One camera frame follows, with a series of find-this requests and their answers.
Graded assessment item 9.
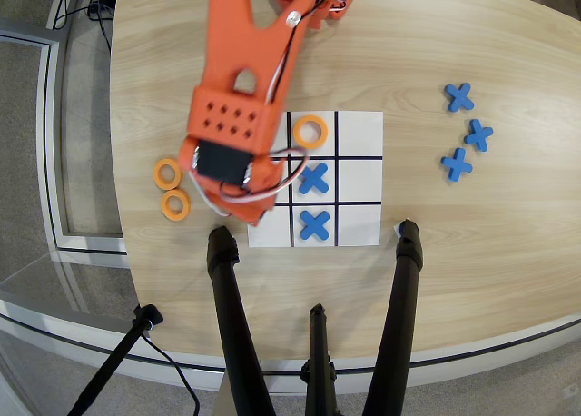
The white tic-tac-toe board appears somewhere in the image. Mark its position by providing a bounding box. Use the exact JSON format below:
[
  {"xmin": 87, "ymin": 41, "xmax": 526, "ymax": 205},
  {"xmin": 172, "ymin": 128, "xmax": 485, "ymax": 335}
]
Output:
[{"xmin": 247, "ymin": 111, "xmax": 385, "ymax": 248}]

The thin black tripod leg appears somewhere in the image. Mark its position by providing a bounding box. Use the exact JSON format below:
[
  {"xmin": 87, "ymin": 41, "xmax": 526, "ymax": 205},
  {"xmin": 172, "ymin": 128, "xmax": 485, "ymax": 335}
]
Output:
[{"xmin": 299, "ymin": 302, "xmax": 340, "ymax": 416}]

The grey metal floor frame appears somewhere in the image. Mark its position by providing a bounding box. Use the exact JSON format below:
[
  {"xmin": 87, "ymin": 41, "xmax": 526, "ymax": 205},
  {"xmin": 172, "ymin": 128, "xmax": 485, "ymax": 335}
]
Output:
[{"xmin": 0, "ymin": 29, "xmax": 131, "ymax": 256}]

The black clamp stand pole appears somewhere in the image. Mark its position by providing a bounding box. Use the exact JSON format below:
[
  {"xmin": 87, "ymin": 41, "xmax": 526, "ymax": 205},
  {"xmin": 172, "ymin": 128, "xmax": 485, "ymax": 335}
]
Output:
[{"xmin": 66, "ymin": 303, "xmax": 164, "ymax": 416}]

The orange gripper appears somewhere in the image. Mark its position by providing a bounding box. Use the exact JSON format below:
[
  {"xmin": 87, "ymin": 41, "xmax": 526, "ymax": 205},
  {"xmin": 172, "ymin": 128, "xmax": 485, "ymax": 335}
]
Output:
[{"xmin": 179, "ymin": 136, "xmax": 283, "ymax": 229}]

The orange foam ring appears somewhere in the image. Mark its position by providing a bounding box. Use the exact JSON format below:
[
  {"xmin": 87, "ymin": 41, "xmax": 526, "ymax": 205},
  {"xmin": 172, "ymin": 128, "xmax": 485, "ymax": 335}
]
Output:
[
  {"xmin": 160, "ymin": 189, "xmax": 192, "ymax": 223},
  {"xmin": 292, "ymin": 114, "xmax": 330, "ymax": 150},
  {"xmin": 153, "ymin": 158, "xmax": 185, "ymax": 192}
]

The black floor cable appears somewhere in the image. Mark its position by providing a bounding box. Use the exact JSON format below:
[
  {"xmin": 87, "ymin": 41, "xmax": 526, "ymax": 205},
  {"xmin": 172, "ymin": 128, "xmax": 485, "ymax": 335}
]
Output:
[{"xmin": 53, "ymin": 0, "xmax": 114, "ymax": 49}]

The blue foam cross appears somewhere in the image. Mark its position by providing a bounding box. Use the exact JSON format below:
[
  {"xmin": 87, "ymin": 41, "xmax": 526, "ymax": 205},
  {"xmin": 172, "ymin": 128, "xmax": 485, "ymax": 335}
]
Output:
[
  {"xmin": 298, "ymin": 162, "xmax": 330, "ymax": 195},
  {"xmin": 299, "ymin": 209, "xmax": 331, "ymax": 243},
  {"xmin": 463, "ymin": 118, "xmax": 495, "ymax": 153},
  {"xmin": 439, "ymin": 147, "xmax": 474, "ymax": 183},
  {"xmin": 443, "ymin": 82, "xmax": 476, "ymax": 114}
]

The black stand cable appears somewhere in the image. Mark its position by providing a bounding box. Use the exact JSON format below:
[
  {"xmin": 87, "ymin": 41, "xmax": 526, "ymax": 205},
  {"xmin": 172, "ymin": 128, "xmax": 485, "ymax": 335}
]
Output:
[{"xmin": 139, "ymin": 332, "xmax": 202, "ymax": 416}]

